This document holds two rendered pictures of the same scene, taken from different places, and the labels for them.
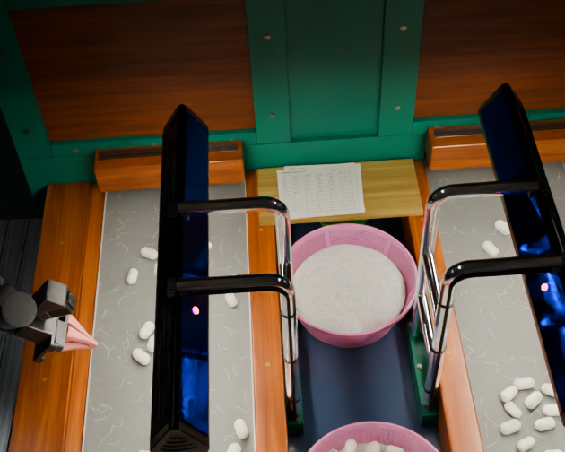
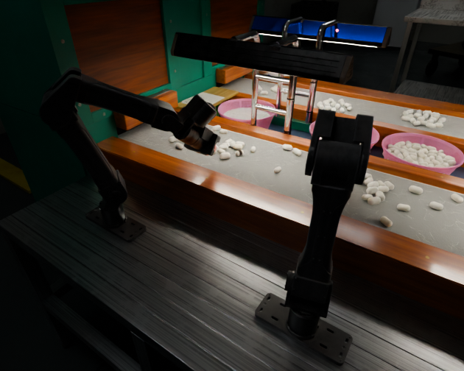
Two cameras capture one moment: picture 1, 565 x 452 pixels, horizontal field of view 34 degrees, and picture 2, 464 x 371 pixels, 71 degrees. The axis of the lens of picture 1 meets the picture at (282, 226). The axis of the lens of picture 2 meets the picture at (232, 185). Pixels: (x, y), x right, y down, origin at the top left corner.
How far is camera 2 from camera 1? 1.47 m
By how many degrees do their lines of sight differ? 44
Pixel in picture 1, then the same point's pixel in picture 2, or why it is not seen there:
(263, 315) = (241, 125)
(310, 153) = (187, 92)
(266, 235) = not seen: hidden behind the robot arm
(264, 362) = (264, 132)
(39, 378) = (203, 179)
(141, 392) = (241, 163)
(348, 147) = (197, 85)
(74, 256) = (147, 151)
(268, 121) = (174, 75)
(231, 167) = (174, 96)
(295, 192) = not seen: hidden behind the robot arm
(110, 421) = (247, 174)
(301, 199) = not seen: hidden behind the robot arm
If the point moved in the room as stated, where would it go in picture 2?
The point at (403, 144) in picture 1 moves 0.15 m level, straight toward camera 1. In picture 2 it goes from (211, 80) to (231, 87)
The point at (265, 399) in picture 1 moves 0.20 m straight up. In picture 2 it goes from (281, 136) to (286, 84)
